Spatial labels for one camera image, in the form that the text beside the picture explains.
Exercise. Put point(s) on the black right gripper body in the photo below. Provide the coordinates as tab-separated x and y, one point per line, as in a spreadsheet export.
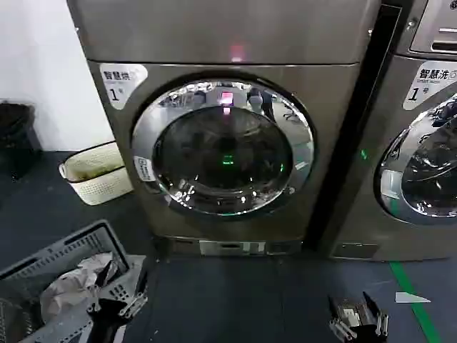
364	332

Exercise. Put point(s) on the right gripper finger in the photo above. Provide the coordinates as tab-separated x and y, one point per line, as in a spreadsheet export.
339	321
376	314

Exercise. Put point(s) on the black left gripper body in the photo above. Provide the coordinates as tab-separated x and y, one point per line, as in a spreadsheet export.
105	323

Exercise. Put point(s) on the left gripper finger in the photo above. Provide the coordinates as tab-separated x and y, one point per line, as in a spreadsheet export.
98	293
133	303

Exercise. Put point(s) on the grey white crumpled garment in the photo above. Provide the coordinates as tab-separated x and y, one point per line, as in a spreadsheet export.
68	286

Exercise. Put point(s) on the green floor tape strip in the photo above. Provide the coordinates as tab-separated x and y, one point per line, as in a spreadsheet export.
410	289

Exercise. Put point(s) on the grey slotted laundry basket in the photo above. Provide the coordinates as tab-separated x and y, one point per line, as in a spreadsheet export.
53	250

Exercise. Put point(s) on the grey washer with drawer panel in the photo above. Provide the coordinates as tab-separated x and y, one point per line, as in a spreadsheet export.
360	214

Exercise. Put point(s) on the cream perforated plastic basket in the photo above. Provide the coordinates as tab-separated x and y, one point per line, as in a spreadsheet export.
103	186

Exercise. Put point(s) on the small white door sticker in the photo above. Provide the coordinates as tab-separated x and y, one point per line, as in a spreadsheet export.
144	169

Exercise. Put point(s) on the round chrome glass washer door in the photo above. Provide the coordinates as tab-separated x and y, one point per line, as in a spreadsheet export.
425	171

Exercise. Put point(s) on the black plastic waste bin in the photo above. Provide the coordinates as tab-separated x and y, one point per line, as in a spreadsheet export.
18	135

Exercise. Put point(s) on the round chrome glass dryer door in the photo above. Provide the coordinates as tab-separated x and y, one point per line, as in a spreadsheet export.
168	107

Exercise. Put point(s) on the white label sticker, grey numeral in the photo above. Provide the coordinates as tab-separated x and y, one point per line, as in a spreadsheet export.
121	80

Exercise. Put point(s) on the white label sticker, black numeral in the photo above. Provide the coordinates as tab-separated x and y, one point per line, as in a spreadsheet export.
425	91

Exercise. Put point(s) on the grey steel front-load dryer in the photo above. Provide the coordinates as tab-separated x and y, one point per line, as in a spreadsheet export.
221	32

